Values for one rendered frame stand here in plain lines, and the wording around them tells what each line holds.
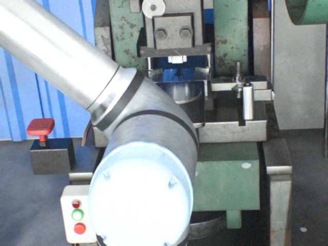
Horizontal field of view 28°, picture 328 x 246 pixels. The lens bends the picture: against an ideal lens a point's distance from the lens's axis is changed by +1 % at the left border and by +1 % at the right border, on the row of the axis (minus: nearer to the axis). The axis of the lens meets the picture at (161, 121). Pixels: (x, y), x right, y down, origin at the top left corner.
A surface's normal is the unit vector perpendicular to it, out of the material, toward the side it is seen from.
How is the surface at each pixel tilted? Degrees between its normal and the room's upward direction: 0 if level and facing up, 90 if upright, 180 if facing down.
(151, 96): 26
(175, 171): 46
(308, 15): 142
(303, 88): 90
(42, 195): 0
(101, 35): 74
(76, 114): 90
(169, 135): 32
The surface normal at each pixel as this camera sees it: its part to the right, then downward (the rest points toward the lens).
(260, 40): -0.07, 0.18
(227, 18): -0.06, 0.45
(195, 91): -0.07, -0.89
